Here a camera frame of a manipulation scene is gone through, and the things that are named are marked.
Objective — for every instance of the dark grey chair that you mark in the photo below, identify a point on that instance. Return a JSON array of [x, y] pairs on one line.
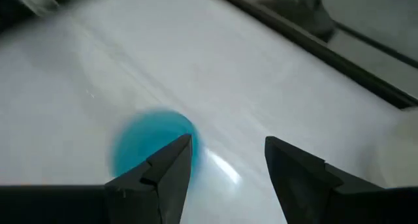
[[303, 15]]

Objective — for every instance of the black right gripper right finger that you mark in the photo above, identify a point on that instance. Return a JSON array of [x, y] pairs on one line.
[[303, 188]]

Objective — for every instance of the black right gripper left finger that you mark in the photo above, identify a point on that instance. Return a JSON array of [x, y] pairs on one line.
[[166, 185]]

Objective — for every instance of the blue bowl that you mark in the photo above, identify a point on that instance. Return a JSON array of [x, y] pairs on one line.
[[143, 142]]

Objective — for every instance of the black table edge rail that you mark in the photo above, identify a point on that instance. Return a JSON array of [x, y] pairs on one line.
[[326, 51]]

